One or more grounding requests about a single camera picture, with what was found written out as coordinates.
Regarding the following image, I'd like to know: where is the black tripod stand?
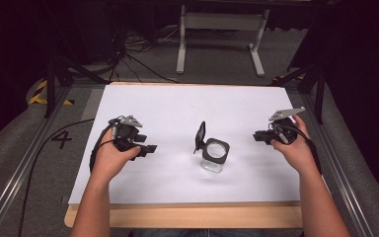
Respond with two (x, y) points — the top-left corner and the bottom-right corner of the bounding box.
(268, 57), (328, 125)
(43, 53), (111, 119)

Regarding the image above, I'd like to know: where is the bundle of black floor cables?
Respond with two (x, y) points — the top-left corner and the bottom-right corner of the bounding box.
(107, 24), (181, 84)

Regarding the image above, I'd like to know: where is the person's right hand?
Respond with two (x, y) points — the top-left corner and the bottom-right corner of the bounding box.
(270, 114), (319, 177)

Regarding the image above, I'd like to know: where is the white metal table frame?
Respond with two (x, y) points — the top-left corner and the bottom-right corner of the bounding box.
(176, 4), (271, 79)

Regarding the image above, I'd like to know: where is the aluminium floor rail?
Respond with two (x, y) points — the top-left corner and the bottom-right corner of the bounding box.
(0, 86), (73, 237)
(301, 93), (376, 237)

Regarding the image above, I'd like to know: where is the person's left hand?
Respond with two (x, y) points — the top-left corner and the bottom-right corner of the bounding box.
(89, 136), (143, 184)

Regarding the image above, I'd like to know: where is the clear jar with black lid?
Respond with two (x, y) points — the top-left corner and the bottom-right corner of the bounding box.
(192, 120), (231, 174)

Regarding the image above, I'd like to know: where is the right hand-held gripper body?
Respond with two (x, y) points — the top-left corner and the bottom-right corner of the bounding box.
(267, 106), (306, 146)

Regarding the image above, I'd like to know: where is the white table mat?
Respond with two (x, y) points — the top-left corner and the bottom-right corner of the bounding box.
(68, 84), (302, 205)

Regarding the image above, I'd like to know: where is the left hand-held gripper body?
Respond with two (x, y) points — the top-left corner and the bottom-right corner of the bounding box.
(109, 115), (146, 153)

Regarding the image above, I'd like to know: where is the yellow black floor tape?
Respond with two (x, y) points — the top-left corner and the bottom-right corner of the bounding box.
(28, 79), (76, 107)

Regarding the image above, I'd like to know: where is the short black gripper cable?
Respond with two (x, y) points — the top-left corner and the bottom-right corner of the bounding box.
(89, 119), (117, 173)

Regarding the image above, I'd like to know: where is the long black gripper cable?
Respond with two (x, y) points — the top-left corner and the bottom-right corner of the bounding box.
(17, 118), (96, 237)

